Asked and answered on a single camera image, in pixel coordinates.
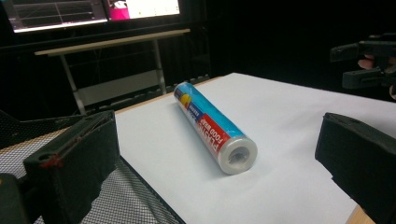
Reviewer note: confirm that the wooden desk with metal frame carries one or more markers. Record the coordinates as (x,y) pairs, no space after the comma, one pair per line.
(118,85)

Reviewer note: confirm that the wide computer monitor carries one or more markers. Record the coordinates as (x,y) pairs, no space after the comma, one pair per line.
(56,14)

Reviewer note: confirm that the computer monitor with pink picture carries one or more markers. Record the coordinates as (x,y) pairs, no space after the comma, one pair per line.
(149,7)

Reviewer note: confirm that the white paper sheet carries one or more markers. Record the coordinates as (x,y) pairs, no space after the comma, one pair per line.
(280,124)

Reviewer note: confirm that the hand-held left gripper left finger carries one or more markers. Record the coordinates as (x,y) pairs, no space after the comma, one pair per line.
(71,168)

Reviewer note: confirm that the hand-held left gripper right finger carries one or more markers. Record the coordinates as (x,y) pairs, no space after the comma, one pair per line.
(361,155)

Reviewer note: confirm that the plastic wrap roll blue red label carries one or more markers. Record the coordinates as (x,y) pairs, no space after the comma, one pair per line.
(211,124)

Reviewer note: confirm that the black mesh tray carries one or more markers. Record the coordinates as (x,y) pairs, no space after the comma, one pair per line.
(130,199)

